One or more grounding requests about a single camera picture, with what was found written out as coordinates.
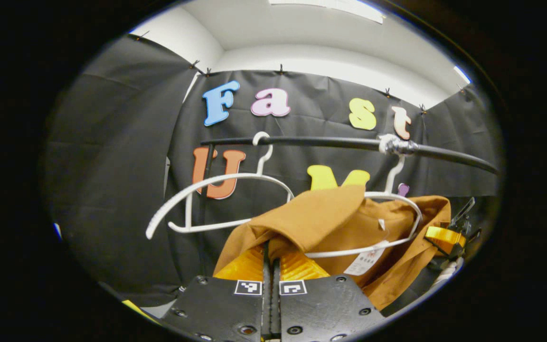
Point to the white hanger with taped hook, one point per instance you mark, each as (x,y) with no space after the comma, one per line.
(349,250)

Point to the brown shirt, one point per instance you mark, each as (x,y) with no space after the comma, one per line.
(321,213)

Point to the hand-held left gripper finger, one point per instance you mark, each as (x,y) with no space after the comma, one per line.
(266,304)
(276,304)

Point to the black clothes rack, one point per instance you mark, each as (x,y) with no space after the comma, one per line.
(325,142)

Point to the large ceiling light panel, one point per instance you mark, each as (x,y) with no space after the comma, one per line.
(349,7)

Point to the white plastic hanger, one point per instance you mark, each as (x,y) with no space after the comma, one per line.
(235,175)

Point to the row of black backdrop clips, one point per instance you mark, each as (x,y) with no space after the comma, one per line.
(280,69)

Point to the small ceiling light panel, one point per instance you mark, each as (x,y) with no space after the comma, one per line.
(462,74)

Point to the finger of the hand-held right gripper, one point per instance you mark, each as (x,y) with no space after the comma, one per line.
(463,213)
(444,237)

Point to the black backdrop cloth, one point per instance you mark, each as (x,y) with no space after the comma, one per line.
(112,190)

